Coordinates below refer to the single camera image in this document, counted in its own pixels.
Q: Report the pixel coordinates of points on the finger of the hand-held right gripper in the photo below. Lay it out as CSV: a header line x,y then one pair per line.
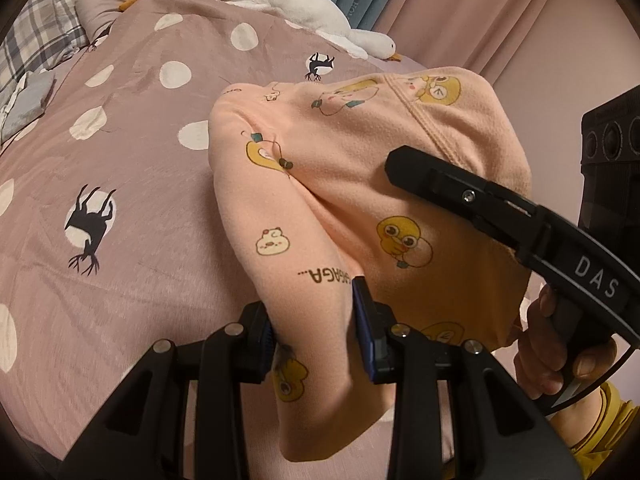
x,y
450,190

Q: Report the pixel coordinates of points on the plaid pillow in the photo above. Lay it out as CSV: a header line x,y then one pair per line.
x,y
40,30

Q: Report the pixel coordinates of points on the pink dotted deer-print blanket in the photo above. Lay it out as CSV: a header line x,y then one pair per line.
x,y
150,185

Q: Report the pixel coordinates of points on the pink curtain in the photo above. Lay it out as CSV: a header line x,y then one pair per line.
x,y
500,10

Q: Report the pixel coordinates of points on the peach printed pajama garment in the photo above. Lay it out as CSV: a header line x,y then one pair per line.
x,y
350,170

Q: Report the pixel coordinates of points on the white goose plush toy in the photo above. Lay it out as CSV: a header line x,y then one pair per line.
x,y
300,5

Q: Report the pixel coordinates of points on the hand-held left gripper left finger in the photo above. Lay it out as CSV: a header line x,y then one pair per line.
x,y
260,347

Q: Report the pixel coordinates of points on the person's right hand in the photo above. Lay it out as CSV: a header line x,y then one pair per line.
x,y
537,355

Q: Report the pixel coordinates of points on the pink-grey pillow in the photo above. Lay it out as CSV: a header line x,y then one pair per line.
x,y
100,17

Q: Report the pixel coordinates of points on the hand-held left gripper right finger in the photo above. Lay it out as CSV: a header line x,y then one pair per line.
x,y
363,332

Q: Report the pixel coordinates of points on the orange plush piece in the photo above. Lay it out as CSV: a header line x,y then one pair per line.
x,y
131,1

